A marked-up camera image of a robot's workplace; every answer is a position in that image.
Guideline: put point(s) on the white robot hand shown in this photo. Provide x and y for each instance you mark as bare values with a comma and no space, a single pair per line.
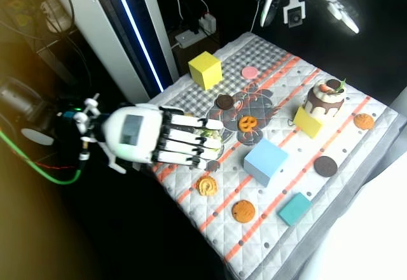
337,3
127,133

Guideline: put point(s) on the green white toy cupcake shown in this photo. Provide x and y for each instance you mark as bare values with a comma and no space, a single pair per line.
210,132

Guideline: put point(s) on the chocolate toy cake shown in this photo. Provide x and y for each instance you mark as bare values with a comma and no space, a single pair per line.
321,105

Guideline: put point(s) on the textured yellow cube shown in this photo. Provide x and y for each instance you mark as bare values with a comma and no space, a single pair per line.
203,70

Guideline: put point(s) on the small yellow block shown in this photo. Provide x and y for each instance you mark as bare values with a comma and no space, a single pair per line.
306,124

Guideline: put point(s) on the blue cube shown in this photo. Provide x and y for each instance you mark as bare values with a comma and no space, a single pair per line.
264,162

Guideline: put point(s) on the brown box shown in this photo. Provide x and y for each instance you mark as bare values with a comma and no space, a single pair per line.
181,57

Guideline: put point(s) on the swirl butter cookie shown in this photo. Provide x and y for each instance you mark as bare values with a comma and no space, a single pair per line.
208,186

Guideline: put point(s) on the dark sandwich cookie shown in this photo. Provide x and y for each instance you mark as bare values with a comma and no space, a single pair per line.
225,102
325,166

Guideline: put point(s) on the pink sandwich cookie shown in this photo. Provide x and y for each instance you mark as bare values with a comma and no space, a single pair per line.
249,72

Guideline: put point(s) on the white power strip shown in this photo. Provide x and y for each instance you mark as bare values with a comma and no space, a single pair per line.
187,38

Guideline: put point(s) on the dark metal shelf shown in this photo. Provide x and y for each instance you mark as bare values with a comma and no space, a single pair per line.
47,49

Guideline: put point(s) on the orange pretzel cookie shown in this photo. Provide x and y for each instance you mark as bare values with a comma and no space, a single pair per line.
243,127

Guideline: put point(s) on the white pillar with blue light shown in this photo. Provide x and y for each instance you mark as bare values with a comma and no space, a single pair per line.
92,22

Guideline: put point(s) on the orange rosette cookie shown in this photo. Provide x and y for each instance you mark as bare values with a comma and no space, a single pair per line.
364,121

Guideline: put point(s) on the white plug adapter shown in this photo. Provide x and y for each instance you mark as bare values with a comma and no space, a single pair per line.
208,22

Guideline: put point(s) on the white round object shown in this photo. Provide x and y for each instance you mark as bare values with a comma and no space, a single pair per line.
55,16

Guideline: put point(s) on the chocolate chip cookie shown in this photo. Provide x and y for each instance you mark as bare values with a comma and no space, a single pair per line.
243,211

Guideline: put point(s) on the grey quilt with bear print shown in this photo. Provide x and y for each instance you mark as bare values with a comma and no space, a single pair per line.
286,172

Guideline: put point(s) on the teal block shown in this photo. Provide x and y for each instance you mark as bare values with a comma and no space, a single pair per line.
294,210

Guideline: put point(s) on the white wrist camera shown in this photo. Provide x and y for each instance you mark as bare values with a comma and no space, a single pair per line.
294,16

